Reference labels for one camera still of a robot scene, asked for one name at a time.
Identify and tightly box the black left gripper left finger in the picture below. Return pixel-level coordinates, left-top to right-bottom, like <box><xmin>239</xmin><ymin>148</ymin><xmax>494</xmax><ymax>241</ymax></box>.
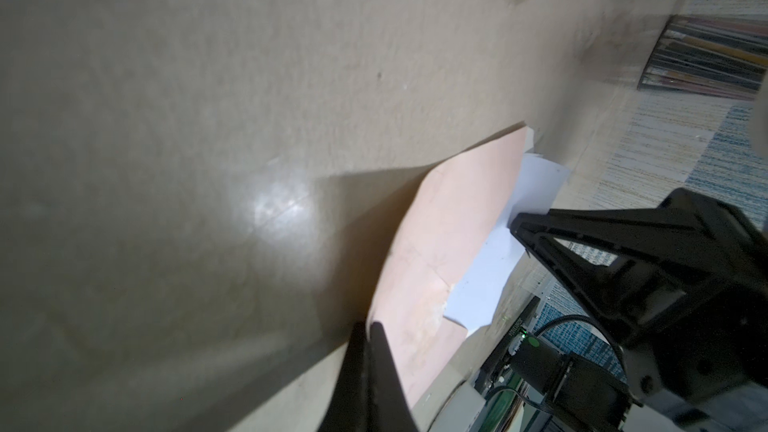
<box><xmin>318</xmin><ymin>322</ymin><xmax>369</xmax><ymax>432</ymax></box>

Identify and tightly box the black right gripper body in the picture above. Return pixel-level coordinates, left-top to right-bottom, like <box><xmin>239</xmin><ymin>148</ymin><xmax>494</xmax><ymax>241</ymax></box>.
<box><xmin>611</xmin><ymin>189</ymin><xmax>767</xmax><ymax>431</ymax></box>

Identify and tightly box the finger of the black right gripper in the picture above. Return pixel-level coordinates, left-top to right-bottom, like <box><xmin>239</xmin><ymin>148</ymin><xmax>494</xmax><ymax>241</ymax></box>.
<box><xmin>510</xmin><ymin>209</ymin><xmax>708</xmax><ymax>336</ymax></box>

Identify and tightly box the cup of pencils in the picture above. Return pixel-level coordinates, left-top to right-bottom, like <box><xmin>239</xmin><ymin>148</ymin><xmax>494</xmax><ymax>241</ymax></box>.
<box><xmin>638</xmin><ymin>15</ymin><xmax>767</xmax><ymax>102</ymax></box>

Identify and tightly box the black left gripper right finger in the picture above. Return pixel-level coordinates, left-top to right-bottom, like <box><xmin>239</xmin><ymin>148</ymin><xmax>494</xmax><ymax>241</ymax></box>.
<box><xmin>368</xmin><ymin>322</ymin><xmax>418</xmax><ymax>432</ymax></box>

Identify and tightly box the white letter with green border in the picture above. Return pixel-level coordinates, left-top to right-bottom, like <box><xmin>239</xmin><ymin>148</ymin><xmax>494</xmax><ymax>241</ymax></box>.
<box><xmin>443</xmin><ymin>153</ymin><xmax>570</xmax><ymax>335</ymax></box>

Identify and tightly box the pink envelope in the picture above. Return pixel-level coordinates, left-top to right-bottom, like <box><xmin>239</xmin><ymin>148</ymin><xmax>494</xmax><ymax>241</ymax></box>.
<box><xmin>367</xmin><ymin>126</ymin><xmax>534</xmax><ymax>406</ymax></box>

